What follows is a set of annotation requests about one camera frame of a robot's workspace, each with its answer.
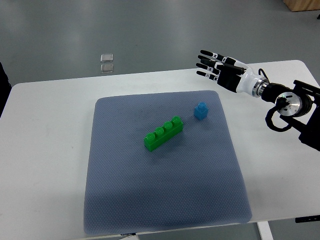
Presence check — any wooden box corner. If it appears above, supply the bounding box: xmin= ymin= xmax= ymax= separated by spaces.
xmin=283 ymin=0 xmax=320 ymax=12

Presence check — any black object left edge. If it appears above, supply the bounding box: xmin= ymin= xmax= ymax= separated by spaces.
xmin=0 ymin=62 xmax=12 ymax=116

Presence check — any small blue block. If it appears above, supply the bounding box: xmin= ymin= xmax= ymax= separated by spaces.
xmin=193 ymin=102 xmax=209 ymax=120

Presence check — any black table control panel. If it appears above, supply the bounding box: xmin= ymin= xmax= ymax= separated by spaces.
xmin=295 ymin=215 xmax=320 ymax=224

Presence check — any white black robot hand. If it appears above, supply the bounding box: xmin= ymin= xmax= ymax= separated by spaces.
xmin=196 ymin=50 xmax=269 ymax=98

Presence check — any long green block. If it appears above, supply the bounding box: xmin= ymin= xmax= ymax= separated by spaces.
xmin=143 ymin=115 xmax=184 ymax=152

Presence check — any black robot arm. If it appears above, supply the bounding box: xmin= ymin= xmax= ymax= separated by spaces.
xmin=257 ymin=80 xmax=320 ymax=151

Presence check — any blue-grey mesh mat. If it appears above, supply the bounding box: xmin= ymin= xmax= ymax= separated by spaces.
xmin=84 ymin=90 xmax=252 ymax=235

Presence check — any white table leg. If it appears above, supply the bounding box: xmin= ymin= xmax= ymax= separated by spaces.
xmin=256 ymin=221 xmax=274 ymax=240

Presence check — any upper metal floor plate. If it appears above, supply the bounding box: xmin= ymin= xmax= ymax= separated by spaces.
xmin=100 ymin=53 xmax=114 ymax=63

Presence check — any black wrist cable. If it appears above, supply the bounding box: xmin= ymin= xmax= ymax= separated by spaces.
xmin=257 ymin=68 xmax=270 ymax=82

